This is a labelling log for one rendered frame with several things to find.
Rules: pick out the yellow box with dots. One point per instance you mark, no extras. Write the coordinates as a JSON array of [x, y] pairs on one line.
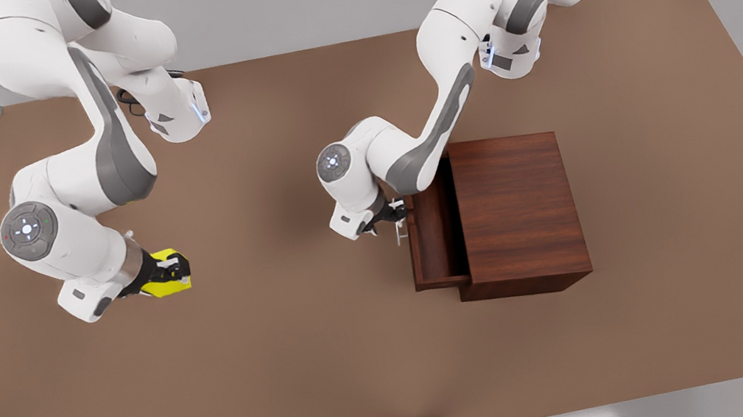
[[169, 289]]

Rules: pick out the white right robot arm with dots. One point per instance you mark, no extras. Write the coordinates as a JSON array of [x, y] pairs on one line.
[[69, 182]]

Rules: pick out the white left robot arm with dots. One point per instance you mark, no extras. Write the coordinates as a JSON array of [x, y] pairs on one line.
[[459, 53]]

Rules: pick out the dark wooden cabinet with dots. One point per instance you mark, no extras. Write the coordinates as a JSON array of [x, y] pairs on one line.
[[517, 208]]

